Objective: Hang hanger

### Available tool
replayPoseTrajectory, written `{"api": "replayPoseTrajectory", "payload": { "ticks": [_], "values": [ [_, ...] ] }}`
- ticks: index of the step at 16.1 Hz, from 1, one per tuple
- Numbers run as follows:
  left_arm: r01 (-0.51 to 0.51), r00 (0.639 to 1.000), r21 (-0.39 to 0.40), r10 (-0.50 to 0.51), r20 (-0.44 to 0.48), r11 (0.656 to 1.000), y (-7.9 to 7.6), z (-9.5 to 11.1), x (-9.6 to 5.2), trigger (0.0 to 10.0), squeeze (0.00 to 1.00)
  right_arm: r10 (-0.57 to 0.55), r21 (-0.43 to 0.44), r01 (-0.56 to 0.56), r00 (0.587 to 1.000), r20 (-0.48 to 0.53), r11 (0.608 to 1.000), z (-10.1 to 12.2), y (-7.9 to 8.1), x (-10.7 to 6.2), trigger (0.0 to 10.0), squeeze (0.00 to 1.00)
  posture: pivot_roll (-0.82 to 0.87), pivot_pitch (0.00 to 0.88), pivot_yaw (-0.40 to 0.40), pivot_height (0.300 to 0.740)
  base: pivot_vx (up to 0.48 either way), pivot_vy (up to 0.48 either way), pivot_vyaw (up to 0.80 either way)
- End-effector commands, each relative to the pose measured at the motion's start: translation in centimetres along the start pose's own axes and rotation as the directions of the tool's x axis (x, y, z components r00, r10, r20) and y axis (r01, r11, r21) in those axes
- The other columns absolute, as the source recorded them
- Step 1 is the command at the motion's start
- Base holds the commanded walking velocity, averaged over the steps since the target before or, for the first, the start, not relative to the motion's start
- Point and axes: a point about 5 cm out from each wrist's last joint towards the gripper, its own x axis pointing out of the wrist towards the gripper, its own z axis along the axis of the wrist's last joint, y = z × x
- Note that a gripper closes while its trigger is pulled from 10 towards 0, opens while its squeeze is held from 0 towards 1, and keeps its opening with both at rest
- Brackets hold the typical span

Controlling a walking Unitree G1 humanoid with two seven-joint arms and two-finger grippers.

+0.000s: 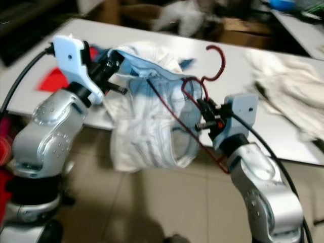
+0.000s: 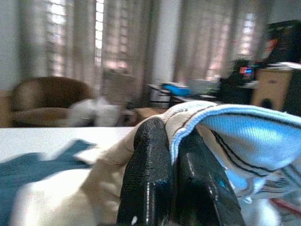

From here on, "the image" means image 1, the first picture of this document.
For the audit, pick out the red fabric bundle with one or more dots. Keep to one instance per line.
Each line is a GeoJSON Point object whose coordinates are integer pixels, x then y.
{"type": "Point", "coordinates": [6, 172]}

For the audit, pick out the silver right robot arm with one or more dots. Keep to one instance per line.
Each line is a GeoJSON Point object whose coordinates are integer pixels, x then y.
{"type": "Point", "coordinates": [263, 187]}

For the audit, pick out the beige denim garment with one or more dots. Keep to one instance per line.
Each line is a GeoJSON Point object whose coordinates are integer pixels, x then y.
{"type": "Point", "coordinates": [283, 76]}

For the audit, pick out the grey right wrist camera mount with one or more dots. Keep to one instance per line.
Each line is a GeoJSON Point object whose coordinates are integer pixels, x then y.
{"type": "Point", "coordinates": [243, 106]}

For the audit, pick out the red garment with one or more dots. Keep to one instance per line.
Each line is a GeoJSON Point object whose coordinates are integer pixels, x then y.
{"type": "Point", "coordinates": [55, 81]}

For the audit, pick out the pale grey pillow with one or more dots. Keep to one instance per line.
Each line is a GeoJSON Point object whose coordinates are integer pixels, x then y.
{"type": "Point", "coordinates": [179, 17]}

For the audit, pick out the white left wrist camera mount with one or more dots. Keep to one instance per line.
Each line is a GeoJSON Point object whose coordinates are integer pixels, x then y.
{"type": "Point", "coordinates": [73, 58]}

